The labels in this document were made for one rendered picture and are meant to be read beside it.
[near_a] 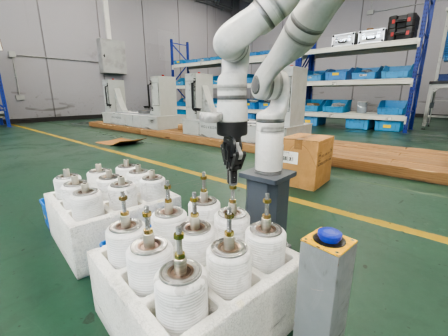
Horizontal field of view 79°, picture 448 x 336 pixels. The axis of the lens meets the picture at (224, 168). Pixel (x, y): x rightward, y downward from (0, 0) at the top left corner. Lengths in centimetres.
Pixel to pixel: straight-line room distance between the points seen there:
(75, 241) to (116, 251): 28
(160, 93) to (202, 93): 73
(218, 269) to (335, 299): 21
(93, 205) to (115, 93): 425
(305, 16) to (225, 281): 60
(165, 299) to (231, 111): 40
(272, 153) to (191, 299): 54
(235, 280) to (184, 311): 12
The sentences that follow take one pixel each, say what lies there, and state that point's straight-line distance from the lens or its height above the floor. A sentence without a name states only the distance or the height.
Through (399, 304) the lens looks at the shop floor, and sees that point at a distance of 96.
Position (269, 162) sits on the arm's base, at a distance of 89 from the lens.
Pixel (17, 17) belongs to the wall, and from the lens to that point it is 712.
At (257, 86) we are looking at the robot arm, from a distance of 87.
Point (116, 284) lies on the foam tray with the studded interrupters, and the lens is 65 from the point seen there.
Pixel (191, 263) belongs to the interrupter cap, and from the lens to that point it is 54.
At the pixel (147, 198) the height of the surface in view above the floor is 19.
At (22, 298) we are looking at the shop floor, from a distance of 102.
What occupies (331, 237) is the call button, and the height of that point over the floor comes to 33.
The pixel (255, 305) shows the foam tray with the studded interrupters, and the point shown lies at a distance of 59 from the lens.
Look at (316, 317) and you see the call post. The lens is 56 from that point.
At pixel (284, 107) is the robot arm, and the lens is 88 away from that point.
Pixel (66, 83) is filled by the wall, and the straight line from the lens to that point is 718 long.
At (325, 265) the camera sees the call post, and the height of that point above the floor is 29.
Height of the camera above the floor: 56
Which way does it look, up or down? 15 degrees down
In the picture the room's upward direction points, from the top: straight up
